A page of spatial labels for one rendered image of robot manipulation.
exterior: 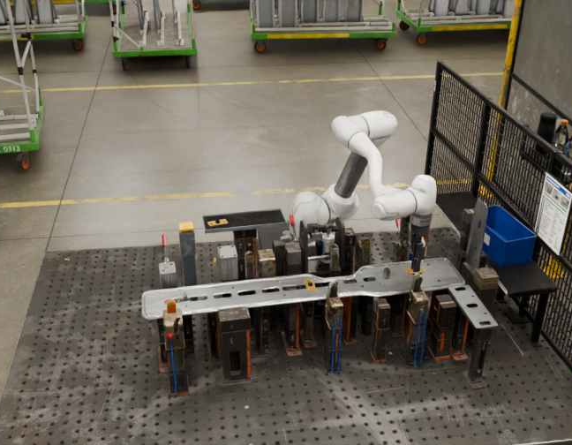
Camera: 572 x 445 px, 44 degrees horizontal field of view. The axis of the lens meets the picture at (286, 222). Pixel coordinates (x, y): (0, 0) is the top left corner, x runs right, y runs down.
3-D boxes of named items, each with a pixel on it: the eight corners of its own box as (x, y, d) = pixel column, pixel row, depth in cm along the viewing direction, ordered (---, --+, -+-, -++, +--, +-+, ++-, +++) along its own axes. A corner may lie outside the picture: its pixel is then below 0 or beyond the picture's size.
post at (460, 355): (455, 361, 309) (463, 306, 295) (445, 345, 318) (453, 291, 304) (469, 359, 310) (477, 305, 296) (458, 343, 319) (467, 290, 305)
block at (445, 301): (432, 362, 308) (440, 309, 294) (423, 346, 318) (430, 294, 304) (454, 359, 310) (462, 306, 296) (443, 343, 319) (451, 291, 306)
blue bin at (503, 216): (500, 267, 313) (505, 242, 307) (463, 233, 338) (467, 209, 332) (532, 260, 318) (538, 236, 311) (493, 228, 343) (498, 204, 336)
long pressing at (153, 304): (142, 324, 283) (141, 321, 283) (140, 292, 302) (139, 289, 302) (468, 286, 308) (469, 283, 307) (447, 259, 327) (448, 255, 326)
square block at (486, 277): (470, 345, 318) (482, 278, 300) (463, 334, 325) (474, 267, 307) (487, 343, 320) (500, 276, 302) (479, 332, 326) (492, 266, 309)
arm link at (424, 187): (423, 201, 305) (398, 209, 299) (426, 169, 297) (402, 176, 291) (440, 212, 297) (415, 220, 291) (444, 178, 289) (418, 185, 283)
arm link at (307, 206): (282, 227, 384) (284, 191, 373) (312, 219, 393) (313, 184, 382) (299, 241, 373) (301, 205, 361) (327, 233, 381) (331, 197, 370)
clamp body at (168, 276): (162, 343, 318) (156, 275, 301) (161, 328, 328) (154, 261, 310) (184, 340, 320) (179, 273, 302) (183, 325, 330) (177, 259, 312)
